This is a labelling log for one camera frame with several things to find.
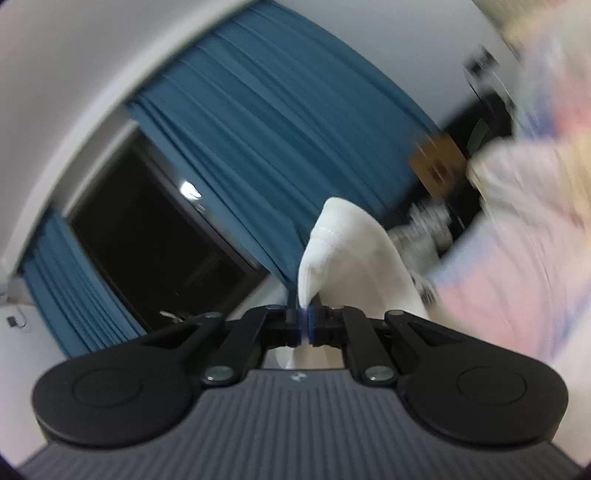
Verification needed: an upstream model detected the small blue curtain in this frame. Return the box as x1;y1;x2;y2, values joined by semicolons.
19;208;147;360

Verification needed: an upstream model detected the white garment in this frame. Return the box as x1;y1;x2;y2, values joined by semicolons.
275;198;431;370

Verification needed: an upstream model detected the pastel printed blanket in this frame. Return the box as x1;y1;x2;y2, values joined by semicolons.
425;0;591;370

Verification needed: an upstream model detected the brown cardboard box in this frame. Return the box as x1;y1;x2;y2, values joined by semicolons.
409;133;469;197

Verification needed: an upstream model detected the large blue curtain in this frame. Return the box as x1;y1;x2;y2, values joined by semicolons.
126;0;439;296

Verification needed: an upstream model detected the dark window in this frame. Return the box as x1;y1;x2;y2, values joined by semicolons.
65;127;271;334

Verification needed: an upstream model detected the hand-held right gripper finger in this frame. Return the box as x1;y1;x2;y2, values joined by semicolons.
133;305;308;387
307;306;467;387

